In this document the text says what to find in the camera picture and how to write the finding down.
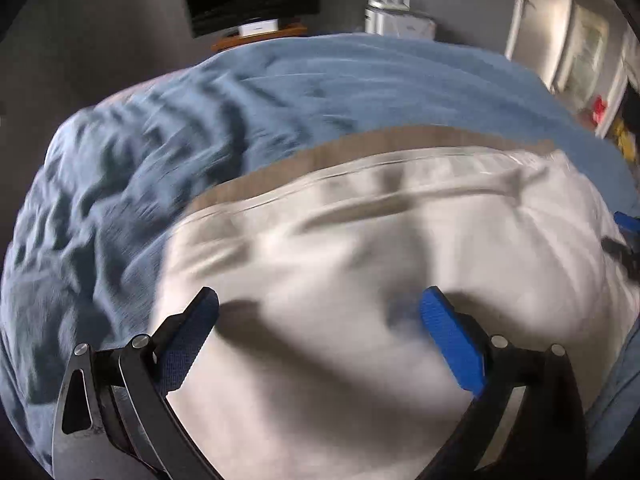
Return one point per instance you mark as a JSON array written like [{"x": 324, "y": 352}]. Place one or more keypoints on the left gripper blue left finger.
[{"x": 113, "y": 420}]

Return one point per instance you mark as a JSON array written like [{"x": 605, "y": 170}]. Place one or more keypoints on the white puffy down jacket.
[{"x": 319, "y": 366}]

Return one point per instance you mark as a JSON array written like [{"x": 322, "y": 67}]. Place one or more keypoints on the red object by door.
[{"x": 598, "y": 110}]

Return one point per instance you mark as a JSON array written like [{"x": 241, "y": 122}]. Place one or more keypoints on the blue fleece blanket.
[{"x": 87, "y": 242}]

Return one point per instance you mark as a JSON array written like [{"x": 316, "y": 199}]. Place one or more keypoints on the white door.
[{"x": 537, "y": 36}]

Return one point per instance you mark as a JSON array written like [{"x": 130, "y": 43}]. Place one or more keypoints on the white router with antennas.
[{"x": 395, "y": 18}]

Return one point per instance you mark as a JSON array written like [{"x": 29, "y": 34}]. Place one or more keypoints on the wooden television stand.
[{"x": 230, "y": 42}]

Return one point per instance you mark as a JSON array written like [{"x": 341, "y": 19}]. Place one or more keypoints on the white box under television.
[{"x": 258, "y": 28}]

